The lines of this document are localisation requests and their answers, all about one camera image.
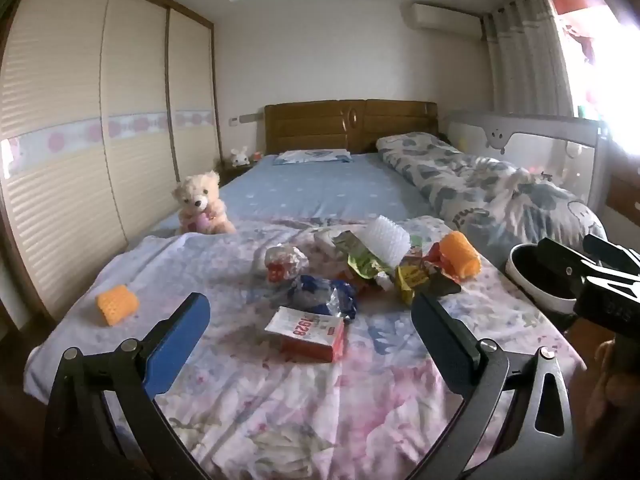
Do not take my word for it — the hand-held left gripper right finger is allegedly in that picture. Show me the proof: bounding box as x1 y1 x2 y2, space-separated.
410 290 576 480

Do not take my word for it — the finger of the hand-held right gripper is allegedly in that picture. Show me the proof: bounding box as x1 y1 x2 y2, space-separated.
582 232 640 273
537 237 601 286

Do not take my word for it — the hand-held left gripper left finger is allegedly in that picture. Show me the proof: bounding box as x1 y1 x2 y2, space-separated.
42 291 211 480

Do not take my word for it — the white bin with black inside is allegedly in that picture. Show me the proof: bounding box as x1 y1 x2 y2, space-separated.
505 242 588 316

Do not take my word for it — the green drink pouch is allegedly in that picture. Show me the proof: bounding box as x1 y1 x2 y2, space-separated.
332 230 391 281

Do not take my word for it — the white red box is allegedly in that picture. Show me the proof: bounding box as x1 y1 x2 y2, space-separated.
264 306 347 363

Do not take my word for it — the person's right hand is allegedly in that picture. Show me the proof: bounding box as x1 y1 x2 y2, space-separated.
587 340 623 461

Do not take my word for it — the brown wooden cabinet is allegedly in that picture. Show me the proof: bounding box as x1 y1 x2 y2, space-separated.
612 175 640 211

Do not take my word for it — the orange sponge on left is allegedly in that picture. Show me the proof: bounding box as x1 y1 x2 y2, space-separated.
96 284 141 328

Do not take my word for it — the orange sponge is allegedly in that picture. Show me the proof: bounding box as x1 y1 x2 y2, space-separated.
96 284 141 328
440 231 483 281

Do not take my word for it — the yellow green wrapper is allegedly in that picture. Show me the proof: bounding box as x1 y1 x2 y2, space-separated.
395 255 463 306

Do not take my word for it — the orange sponge on right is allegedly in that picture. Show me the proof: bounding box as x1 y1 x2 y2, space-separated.
440 231 483 281

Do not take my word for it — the grey blue patterned duvet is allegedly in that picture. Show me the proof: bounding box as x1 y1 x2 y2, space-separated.
375 131 608 268

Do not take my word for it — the white mesh bed guard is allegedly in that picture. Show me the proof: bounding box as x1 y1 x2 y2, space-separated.
445 110 608 221

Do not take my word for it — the blue plastic bag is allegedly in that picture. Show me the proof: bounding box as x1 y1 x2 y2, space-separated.
290 275 358 321

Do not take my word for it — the pink floral blanket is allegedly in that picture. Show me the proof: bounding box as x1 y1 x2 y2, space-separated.
22 215 586 480

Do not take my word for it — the crumpled white red wrapper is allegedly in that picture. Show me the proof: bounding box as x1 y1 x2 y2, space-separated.
264 244 310 285

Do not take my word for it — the cream teddy bear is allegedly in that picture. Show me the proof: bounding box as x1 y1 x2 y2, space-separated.
171 170 237 236

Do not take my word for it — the dark wooden nightstand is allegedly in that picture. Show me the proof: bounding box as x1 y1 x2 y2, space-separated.
217 162 256 188

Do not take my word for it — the blue dotted bed sheet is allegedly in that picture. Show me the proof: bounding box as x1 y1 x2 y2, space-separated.
145 152 441 238

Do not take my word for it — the grey white curtain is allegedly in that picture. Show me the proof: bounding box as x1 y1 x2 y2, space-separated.
482 0 576 118

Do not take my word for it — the cream sliding door wardrobe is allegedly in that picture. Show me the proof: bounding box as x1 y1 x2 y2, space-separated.
0 0 223 326

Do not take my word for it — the blue printed pillow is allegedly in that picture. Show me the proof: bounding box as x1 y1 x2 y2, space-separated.
272 148 353 166

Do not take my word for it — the brown wooden headboard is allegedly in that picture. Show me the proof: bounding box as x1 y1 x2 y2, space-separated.
264 100 441 156

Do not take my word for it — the white air conditioner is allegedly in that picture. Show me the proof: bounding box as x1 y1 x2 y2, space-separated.
411 2 483 31

